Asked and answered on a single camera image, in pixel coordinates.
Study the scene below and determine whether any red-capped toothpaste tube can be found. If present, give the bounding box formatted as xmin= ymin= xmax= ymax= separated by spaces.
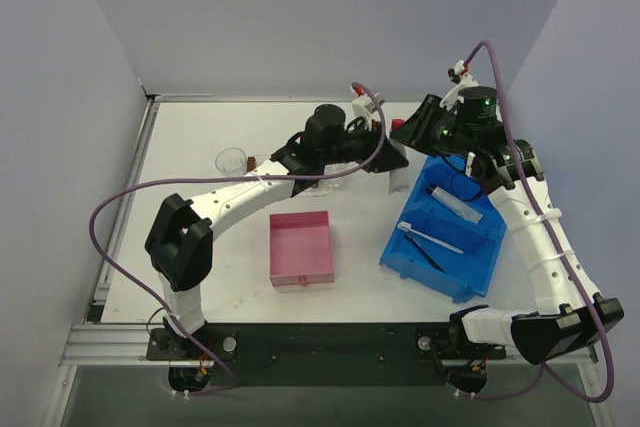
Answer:
xmin=387 ymin=118 xmax=412 ymax=195

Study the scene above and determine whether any clear plastic cup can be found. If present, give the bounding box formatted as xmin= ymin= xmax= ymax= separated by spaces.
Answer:
xmin=322 ymin=163 xmax=349 ymax=189
xmin=215 ymin=147 xmax=247 ymax=177

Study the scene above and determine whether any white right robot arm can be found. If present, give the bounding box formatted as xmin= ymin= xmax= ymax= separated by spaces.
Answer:
xmin=391 ymin=86 xmax=624 ymax=365

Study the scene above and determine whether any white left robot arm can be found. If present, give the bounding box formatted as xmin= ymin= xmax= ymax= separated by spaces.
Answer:
xmin=144 ymin=104 xmax=409 ymax=359

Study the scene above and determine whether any clear textured glass tray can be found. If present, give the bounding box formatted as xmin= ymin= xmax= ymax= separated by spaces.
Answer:
xmin=239 ymin=166 xmax=351 ymax=199

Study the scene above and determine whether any black-capped toothpaste tube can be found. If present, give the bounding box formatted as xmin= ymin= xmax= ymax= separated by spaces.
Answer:
xmin=427 ymin=184 xmax=483 ymax=224

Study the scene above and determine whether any white toothbrush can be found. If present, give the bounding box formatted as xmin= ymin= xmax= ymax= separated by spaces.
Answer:
xmin=396 ymin=221 xmax=464 ymax=255

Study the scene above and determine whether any black toothbrush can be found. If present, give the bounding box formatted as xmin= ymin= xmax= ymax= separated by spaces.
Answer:
xmin=404 ymin=233 xmax=446 ymax=273

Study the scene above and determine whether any blue plastic bin organizer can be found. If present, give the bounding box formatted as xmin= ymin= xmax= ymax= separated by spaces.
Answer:
xmin=380 ymin=158 xmax=506 ymax=304

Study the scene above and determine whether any pink plastic drawer box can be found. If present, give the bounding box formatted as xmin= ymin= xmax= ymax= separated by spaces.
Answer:
xmin=269 ymin=211 xmax=335 ymax=287

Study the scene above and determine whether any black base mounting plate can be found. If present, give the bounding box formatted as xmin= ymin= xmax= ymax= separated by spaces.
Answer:
xmin=144 ymin=321 xmax=509 ymax=388

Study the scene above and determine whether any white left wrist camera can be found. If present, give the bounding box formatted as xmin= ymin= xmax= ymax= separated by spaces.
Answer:
xmin=351 ymin=88 xmax=376 ymax=127

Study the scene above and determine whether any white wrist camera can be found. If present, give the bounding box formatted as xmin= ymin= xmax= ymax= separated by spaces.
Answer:
xmin=439 ymin=60 xmax=478 ymax=110
xmin=351 ymin=88 xmax=376 ymax=127

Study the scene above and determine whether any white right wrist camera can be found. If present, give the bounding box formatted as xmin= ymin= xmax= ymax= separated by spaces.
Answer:
xmin=439 ymin=60 xmax=478 ymax=110

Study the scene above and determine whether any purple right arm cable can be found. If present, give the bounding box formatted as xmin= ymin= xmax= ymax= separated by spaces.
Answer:
xmin=462 ymin=40 xmax=615 ymax=403

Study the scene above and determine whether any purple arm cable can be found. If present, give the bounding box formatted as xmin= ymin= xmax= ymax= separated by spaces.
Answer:
xmin=462 ymin=40 xmax=615 ymax=403
xmin=89 ymin=81 xmax=387 ymax=393

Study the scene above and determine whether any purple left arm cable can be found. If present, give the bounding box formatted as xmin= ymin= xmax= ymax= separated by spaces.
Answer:
xmin=89 ymin=81 xmax=387 ymax=393

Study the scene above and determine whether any aluminium frame rail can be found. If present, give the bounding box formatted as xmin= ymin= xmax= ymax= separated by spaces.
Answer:
xmin=60 ymin=324 xmax=599 ymax=367

